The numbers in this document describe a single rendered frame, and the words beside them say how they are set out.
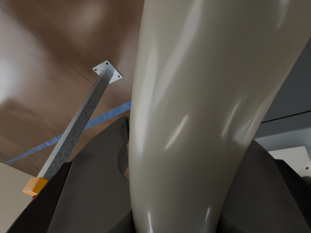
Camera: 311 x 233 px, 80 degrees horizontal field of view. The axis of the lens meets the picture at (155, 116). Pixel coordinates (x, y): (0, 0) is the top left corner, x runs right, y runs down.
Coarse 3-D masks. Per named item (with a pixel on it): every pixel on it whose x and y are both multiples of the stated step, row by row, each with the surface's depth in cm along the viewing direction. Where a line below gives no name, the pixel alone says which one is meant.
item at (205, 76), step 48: (144, 0) 3; (192, 0) 2; (240, 0) 2; (288, 0) 2; (144, 48) 3; (192, 48) 3; (240, 48) 2; (288, 48) 3; (144, 96) 3; (192, 96) 3; (240, 96) 3; (144, 144) 4; (192, 144) 3; (240, 144) 4; (144, 192) 5; (192, 192) 4
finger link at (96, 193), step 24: (120, 120) 11; (96, 144) 9; (120, 144) 9; (72, 168) 8; (96, 168) 8; (120, 168) 9; (72, 192) 7; (96, 192) 7; (120, 192) 7; (72, 216) 6; (96, 216) 6; (120, 216) 6
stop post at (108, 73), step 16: (96, 80) 157; (112, 80) 172; (96, 96) 145; (80, 112) 131; (80, 128) 127; (64, 144) 115; (48, 160) 111; (64, 160) 113; (48, 176) 104; (32, 192) 95
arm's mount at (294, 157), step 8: (272, 152) 66; (280, 152) 64; (288, 152) 63; (296, 152) 61; (304, 152) 60; (288, 160) 61; (296, 160) 60; (304, 160) 58; (296, 168) 58; (304, 168) 58; (304, 176) 60
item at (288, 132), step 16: (304, 48) 72; (304, 64) 68; (288, 80) 68; (304, 80) 64; (288, 96) 65; (304, 96) 61; (272, 112) 65; (288, 112) 61; (304, 112) 58; (272, 128) 62; (288, 128) 58; (304, 128) 56; (272, 144) 64; (288, 144) 62; (304, 144) 60
